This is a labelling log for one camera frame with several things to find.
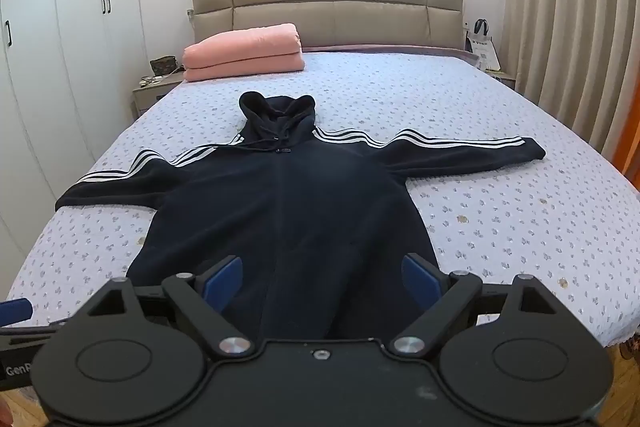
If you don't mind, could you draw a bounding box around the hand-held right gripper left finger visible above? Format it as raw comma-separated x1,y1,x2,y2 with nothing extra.
82,255,253,358

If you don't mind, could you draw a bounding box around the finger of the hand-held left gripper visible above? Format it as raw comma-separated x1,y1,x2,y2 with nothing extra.
0,298,68,339

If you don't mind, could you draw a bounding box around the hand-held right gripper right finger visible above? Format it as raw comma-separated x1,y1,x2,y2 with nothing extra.
387,253,558,358

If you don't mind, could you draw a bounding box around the black hoodie with white stripes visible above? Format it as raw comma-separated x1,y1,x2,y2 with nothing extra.
55,91,547,343

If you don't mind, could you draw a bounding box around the bed with floral sheet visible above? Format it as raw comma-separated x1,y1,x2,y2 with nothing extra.
0,44,640,358

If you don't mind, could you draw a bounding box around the beige nightstand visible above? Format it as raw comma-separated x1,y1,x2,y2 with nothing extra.
492,69,517,94
131,69,186,120

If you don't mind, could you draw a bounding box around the brown patterned pouch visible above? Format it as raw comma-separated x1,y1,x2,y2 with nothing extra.
149,55,177,75

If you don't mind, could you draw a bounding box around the white tote bag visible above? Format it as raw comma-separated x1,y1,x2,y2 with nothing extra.
465,19,501,70

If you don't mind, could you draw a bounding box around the orange panel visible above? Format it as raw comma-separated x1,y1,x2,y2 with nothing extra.
612,104,640,195

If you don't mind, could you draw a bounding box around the white wardrobe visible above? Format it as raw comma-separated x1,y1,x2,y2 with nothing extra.
0,0,151,253

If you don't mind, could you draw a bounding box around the beige pleated curtain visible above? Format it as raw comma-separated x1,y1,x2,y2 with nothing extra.
505,0,640,168

